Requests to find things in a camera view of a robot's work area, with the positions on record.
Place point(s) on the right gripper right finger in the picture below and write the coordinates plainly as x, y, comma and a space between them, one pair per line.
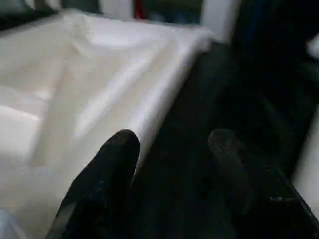
249, 194

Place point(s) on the red package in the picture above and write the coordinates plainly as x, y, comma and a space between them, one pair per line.
139, 8

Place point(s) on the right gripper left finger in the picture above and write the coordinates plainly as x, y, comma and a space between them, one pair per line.
104, 186

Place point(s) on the black work mat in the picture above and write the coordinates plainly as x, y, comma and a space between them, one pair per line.
224, 87

